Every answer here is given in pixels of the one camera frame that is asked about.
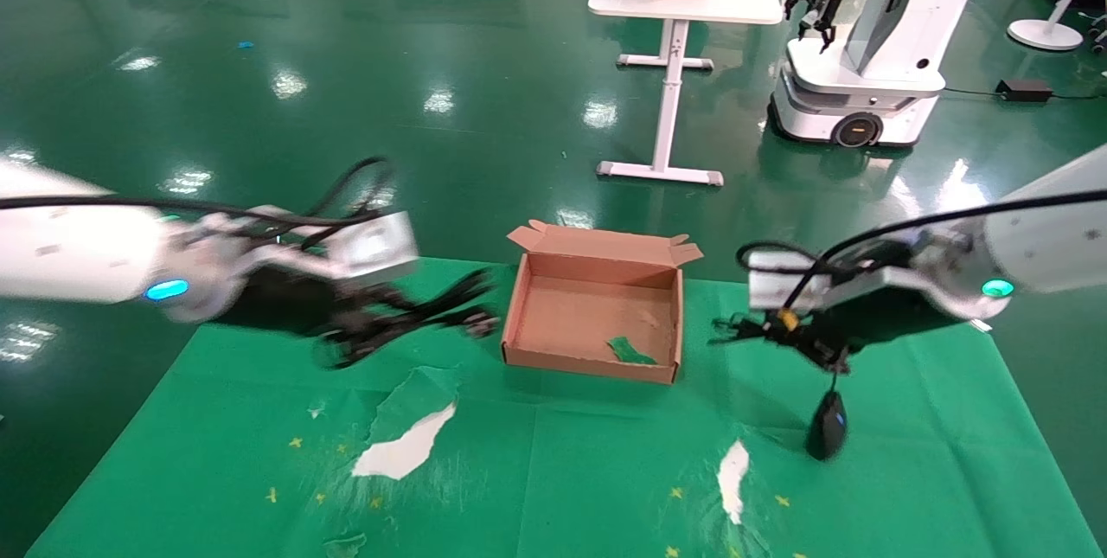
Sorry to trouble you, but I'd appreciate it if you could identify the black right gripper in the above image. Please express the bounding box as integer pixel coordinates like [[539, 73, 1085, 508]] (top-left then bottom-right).
[[709, 277, 965, 369]]

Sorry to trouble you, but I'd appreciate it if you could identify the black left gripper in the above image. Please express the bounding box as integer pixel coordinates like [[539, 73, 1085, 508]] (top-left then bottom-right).
[[212, 273, 412, 369]]

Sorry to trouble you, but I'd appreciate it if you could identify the black power cord with plug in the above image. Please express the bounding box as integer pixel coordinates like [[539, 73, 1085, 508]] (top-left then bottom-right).
[[316, 268, 502, 369]]

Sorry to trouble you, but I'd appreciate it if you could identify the open brown cardboard box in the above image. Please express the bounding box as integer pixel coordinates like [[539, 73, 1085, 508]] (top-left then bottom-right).
[[500, 220, 703, 385]]

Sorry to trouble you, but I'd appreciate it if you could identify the white wheeled robot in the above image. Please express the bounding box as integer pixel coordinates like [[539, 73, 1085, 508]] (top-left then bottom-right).
[[768, 0, 997, 149]]

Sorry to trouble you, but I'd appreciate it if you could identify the black floor power brick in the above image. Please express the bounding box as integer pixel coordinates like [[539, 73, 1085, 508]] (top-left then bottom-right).
[[995, 78, 1053, 103]]

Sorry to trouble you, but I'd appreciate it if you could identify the green tablecloth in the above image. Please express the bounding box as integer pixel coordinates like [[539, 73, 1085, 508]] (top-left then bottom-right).
[[26, 257, 1104, 558]]

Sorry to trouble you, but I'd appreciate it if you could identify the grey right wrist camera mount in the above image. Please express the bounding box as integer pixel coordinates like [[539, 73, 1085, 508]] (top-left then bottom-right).
[[745, 247, 853, 312]]

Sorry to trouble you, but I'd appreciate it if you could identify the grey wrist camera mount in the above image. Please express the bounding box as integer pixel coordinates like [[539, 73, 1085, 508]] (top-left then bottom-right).
[[251, 210, 420, 282], [745, 247, 853, 312]]

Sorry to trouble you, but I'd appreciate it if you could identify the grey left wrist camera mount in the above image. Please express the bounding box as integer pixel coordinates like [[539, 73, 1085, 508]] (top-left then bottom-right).
[[251, 210, 420, 282]]

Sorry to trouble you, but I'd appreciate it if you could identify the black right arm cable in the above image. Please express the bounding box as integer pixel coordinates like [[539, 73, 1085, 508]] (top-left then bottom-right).
[[735, 189, 1107, 312]]

